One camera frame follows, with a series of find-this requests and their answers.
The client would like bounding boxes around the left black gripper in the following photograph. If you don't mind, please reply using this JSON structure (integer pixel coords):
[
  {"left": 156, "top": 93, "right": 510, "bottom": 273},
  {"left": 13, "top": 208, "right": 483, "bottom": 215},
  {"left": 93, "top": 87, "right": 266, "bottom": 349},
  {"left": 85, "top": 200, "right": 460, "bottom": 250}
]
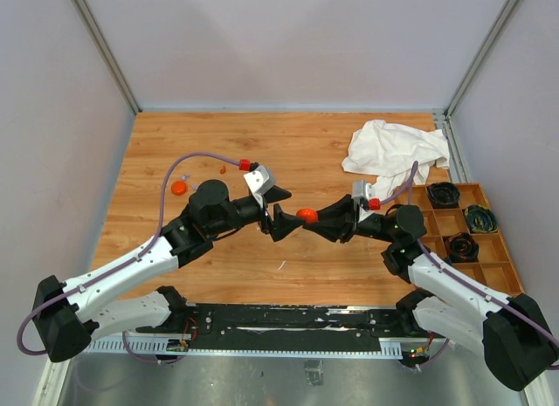
[{"left": 208, "top": 185, "right": 306, "bottom": 240}]

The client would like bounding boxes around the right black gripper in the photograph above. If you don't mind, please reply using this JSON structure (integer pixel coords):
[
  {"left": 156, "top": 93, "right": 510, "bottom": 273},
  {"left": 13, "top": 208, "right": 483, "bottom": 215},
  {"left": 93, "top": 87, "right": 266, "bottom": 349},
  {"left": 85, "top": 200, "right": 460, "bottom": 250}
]
[{"left": 302, "top": 195, "right": 397, "bottom": 244}]

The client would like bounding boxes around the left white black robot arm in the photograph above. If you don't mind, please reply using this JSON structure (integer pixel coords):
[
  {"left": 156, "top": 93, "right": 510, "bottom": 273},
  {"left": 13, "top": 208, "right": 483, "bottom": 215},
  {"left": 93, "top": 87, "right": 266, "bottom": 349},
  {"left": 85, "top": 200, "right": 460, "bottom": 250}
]
[{"left": 32, "top": 180, "right": 305, "bottom": 362}]

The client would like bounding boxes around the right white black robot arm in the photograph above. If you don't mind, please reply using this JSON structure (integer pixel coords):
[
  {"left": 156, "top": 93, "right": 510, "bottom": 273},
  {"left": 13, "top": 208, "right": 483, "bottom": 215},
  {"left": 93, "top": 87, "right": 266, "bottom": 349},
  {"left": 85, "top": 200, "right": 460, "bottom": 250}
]
[{"left": 304, "top": 195, "right": 558, "bottom": 391}]

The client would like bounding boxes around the white crumpled cloth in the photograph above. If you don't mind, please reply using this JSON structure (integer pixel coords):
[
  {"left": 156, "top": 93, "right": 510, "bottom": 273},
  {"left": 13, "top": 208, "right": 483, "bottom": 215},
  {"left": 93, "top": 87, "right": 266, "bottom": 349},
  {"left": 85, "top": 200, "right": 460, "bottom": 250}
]
[{"left": 342, "top": 120, "right": 450, "bottom": 201}]

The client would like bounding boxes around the wooden compartment tray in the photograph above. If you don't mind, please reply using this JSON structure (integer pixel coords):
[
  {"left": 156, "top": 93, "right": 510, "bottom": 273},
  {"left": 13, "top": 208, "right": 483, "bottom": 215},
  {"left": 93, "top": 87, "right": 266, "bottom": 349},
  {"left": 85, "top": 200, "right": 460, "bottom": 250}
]
[{"left": 395, "top": 183, "right": 524, "bottom": 295}]

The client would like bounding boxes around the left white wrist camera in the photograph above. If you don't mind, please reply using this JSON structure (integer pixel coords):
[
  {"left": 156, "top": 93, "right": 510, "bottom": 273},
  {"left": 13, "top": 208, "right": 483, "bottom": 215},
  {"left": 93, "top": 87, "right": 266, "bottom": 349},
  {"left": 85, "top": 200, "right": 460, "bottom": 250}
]
[{"left": 244, "top": 165, "right": 276, "bottom": 196}]

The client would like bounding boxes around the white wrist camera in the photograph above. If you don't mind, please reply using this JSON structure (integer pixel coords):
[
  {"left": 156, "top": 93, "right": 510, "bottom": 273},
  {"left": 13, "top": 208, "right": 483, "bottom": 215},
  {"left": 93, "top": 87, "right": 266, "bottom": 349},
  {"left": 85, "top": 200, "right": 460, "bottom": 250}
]
[
  {"left": 244, "top": 165, "right": 276, "bottom": 196},
  {"left": 351, "top": 180, "right": 372, "bottom": 210}
]

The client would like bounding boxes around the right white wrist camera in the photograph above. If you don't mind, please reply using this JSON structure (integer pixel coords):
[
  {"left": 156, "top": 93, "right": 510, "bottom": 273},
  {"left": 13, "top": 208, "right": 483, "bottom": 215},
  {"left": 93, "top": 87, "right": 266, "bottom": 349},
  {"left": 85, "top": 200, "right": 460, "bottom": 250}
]
[{"left": 351, "top": 180, "right": 372, "bottom": 210}]

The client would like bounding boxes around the black coiled cable top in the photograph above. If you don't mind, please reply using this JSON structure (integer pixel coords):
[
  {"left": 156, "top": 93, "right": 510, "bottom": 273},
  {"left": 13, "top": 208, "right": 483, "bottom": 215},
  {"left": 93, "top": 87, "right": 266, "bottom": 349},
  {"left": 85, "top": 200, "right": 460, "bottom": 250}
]
[{"left": 426, "top": 182, "right": 462, "bottom": 208}]

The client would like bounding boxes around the black coiled cable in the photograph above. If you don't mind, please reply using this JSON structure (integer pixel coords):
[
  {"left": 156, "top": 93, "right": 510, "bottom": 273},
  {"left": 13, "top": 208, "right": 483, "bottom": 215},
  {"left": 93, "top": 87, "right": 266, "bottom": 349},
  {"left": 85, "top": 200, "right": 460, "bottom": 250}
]
[
  {"left": 426, "top": 182, "right": 462, "bottom": 208},
  {"left": 443, "top": 231, "right": 480, "bottom": 264}
]

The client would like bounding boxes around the black coiled cable middle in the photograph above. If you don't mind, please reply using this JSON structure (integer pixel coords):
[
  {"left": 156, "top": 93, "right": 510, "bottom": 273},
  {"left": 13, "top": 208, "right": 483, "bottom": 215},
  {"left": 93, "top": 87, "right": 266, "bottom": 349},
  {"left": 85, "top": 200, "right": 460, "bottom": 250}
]
[{"left": 443, "top": 231, "right": 480, "bottom": 264}]

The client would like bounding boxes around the blue yellow coiled cable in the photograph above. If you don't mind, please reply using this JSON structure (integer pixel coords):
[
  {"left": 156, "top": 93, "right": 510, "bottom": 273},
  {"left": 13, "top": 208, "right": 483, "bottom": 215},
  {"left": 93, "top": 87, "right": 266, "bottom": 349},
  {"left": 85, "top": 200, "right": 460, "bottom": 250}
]
[{"left": 462, "top": 203, "right": 500, "bottom": 235}]

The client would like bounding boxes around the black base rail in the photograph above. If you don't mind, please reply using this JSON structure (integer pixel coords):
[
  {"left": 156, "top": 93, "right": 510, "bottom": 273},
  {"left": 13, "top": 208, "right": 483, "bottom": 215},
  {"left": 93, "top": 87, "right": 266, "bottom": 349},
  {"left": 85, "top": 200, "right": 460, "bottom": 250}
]
[{"left": 135, "top": 303, "right": 442, "bottom": 350}]

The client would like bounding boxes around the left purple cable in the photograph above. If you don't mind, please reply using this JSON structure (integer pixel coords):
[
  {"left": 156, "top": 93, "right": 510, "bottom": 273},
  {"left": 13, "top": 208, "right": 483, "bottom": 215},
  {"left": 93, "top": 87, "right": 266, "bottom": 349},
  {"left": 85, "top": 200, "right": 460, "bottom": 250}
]
[{"left": 17, "top": 151, "right": 250, "bottom": 388}]

